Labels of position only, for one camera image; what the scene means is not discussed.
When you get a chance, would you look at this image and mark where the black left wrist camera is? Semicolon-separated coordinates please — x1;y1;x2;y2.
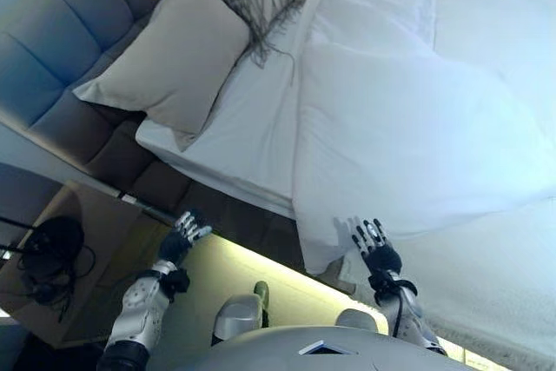
158;267;191;302

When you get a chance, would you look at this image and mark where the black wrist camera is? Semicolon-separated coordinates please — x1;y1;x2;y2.
367;273;418;307
158;267;191;302

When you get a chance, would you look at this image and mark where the white duvet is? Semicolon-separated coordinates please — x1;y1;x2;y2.
290;0;556;346

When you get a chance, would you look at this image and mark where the black cable bundle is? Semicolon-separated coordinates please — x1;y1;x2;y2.
17;235;96;320

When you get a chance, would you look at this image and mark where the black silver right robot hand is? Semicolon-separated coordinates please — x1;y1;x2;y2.
350;215;403;279

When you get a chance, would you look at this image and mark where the brown tufted bed frame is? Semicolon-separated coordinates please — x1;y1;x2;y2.
138;157;348;289

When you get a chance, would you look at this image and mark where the large beige pillow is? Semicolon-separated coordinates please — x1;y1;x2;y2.
71;0;252;153

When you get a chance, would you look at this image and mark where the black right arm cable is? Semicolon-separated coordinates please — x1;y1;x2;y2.
388;288;406;338

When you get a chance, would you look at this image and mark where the grey right robot leg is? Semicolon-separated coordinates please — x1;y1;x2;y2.
334;308;390;336

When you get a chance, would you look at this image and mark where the grey robot torso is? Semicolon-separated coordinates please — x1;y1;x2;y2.
182;325;466;371

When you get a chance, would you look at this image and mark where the wooden nightstand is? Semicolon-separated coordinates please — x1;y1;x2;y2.
0;179;175;346

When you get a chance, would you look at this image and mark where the white mattress sheet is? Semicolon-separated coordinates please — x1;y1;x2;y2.
135;0;335;220

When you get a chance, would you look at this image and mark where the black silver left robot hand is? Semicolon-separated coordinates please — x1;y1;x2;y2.
156;209;214;266

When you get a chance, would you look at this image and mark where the tufted upholstered headboard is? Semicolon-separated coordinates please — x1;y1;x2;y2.
0;0;231;181

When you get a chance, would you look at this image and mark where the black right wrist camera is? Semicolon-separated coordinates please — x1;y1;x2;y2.
367;273;418;307

